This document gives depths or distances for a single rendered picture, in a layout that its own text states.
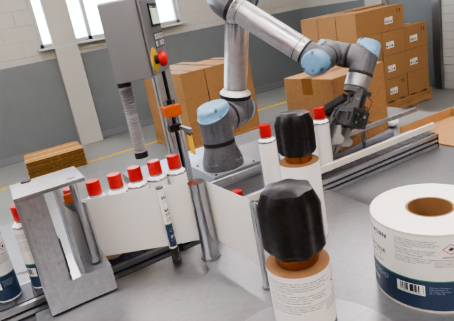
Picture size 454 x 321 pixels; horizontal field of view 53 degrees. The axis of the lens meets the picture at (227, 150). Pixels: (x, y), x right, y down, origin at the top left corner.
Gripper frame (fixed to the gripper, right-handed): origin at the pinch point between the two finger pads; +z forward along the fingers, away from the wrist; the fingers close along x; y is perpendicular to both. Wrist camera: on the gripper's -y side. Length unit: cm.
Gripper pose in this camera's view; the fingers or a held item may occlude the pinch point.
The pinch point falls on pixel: (332, 150)
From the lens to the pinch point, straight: 147.0
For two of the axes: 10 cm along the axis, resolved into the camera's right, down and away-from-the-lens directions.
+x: 8.3, 2.2, 5.1
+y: 4.8, 1.8, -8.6
